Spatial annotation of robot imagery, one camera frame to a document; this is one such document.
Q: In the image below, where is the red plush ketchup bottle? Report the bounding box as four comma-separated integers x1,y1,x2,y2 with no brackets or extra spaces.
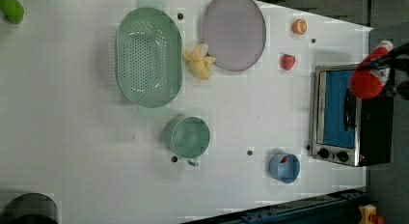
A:
349,41,394,99

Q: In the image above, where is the silver black toaster oven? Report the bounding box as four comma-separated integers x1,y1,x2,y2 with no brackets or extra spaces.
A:
311,65,394,167

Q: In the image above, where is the green mug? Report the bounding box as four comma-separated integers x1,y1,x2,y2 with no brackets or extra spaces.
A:
171,117,211,167

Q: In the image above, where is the yellow plush banana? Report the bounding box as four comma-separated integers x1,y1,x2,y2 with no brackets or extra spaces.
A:
182,43,216,80

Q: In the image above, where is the green perforated colander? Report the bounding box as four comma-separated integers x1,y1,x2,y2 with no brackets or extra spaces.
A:
116,8,182,108

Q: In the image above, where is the round lilac plate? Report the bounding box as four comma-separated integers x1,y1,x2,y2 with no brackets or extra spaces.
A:
201,0,266,70

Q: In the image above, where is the small red toy in cup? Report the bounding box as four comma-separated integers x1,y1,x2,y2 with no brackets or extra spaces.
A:
280,156,287,163

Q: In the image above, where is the red plush strawberry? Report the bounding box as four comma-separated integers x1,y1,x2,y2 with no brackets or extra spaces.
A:
281,54,296,70

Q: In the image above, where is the light blue cup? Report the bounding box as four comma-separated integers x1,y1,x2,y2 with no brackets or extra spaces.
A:
269,154,300,183

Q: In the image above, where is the orange slice toy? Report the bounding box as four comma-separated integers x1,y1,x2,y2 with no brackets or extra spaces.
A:
291,19,308,35

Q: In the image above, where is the yellow red clamp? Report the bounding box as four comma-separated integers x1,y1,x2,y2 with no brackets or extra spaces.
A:
359,205,385,224

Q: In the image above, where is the green plush vegetable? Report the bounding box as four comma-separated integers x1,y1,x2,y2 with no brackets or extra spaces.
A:
0,0,25,24

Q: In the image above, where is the dark blue frame rail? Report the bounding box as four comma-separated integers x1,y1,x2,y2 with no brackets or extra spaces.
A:
184,189,368,224

